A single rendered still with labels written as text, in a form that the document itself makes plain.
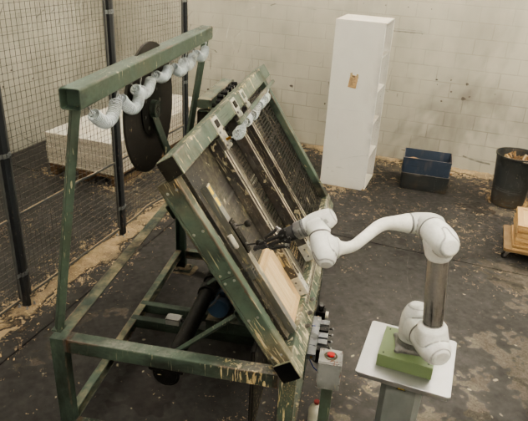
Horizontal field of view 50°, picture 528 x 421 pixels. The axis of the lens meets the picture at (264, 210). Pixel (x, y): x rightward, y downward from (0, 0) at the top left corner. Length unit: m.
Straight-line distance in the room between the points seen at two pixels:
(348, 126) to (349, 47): 0.95
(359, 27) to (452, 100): 2.05
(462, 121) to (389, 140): 1.03
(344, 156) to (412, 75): 1.71
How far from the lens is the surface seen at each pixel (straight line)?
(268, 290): 3.05
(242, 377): 3.11
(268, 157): 3.81
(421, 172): 7.51
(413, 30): 8.20
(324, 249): 2.58
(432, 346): 3.01
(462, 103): 8.31
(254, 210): 3.24
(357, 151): 7.18
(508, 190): 7.46
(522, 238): 6.19
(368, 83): 6.95
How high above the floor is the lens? 2.83
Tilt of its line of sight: 26 degrees down
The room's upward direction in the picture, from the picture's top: 3 degrees clockwise
